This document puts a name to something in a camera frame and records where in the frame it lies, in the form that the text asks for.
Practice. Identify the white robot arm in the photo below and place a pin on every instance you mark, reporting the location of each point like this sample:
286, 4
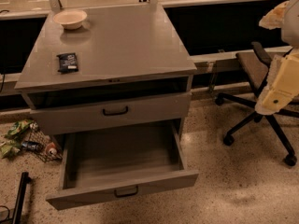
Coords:
290, 26

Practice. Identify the blue drink can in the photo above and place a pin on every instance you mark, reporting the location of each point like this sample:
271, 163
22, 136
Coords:
31, 145

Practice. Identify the black wire basket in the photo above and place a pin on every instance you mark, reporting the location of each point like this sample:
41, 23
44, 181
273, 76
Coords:
44, 140

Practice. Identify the grey drawer cabinet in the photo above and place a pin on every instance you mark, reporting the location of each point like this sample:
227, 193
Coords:
122, 52

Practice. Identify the white paper bowl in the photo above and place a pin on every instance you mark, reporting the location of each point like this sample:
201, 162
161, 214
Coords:
70, 19

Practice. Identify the black office chair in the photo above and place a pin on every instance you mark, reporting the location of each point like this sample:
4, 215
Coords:
256, 65

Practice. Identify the orange white bottle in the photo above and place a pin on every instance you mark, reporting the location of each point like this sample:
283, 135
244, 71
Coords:
51, 149

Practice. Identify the open grey middle drawer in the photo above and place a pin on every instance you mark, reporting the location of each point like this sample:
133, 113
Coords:
117, 163

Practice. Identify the black stand leg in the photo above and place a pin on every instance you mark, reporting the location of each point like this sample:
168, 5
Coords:
25, 180

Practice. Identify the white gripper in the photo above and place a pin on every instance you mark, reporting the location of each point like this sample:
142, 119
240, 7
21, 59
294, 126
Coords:
291, 25

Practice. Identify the green chip bag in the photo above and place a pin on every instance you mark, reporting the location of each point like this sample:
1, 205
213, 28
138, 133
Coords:
18, 128
9, 149

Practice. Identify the dark blue rxbar wrapper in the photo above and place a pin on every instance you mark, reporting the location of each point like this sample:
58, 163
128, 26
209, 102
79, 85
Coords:
68, 62

